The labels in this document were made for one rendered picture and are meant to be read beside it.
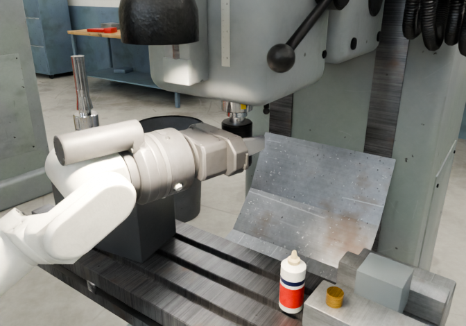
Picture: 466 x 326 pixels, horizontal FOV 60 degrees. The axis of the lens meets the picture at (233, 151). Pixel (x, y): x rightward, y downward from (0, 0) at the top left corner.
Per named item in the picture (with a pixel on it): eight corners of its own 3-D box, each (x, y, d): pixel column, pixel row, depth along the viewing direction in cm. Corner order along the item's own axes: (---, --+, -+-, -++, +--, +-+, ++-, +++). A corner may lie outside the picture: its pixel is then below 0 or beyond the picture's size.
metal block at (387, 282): (395, 325, 53) (402, 288, 51) (351, 305, 56) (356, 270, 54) (407, 303, 57) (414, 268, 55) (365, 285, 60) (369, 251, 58)
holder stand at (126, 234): (141, 264, 79) (132, 170, 71) (59, 236, 88) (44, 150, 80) (177, 233, 89) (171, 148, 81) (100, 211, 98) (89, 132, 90)
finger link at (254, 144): (261, 151, 63) (230, 161, 59) (261, 131, 62) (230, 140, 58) (268, 154, 62) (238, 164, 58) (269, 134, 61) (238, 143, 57)
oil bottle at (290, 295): (296, 318, 66) (300, 261, 62) (274, 307, 68) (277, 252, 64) (306, 303, 69) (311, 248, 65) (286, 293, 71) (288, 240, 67)
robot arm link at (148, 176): (168, 211, 52) (81, 243, 45) (129, 175, 59) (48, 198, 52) (170, 130, 47) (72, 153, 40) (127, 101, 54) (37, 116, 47)
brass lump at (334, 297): (338, 311, 52) (340, 299, 52) (322, 304, 53) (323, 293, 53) (344, 301, 54) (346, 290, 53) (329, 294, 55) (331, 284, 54)
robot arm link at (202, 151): (250, 127, 54) (174, 147, 47) (248, 191, 58) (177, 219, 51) (195, 107, 63) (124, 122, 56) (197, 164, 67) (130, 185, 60)
